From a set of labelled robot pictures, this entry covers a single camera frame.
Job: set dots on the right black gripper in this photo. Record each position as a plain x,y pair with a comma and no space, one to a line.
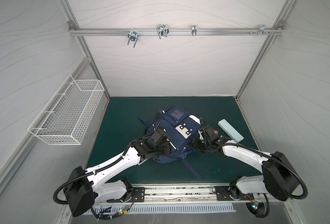
198,143

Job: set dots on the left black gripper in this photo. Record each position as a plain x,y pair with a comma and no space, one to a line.
165,142

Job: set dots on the light green pencil case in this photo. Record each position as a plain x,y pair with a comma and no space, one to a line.
230,131

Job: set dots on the navy blue backpack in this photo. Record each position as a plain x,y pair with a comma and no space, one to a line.
182,127

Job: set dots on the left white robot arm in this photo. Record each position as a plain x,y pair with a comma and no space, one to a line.
85,187

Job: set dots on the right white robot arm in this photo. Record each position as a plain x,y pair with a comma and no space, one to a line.
277,176

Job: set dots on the small metal hook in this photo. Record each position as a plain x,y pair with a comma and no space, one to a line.
194,30

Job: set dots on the metal double hook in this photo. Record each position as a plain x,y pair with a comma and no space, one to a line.
162,30

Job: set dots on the aluminium cross bar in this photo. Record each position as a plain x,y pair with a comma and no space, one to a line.
172,31

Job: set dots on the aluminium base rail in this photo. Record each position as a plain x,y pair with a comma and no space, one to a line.
184,193

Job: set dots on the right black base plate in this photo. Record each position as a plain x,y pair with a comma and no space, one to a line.
228,193

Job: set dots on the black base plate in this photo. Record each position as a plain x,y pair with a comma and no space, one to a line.
228,193
137,195

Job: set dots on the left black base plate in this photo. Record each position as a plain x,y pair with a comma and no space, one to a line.
137,195

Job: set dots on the white slotted cable duct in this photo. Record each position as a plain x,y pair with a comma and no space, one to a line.
197,208

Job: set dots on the white wire basket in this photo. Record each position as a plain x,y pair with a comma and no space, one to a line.
66,117

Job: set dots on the metal bracket with screws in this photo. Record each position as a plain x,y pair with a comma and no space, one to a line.
262,31

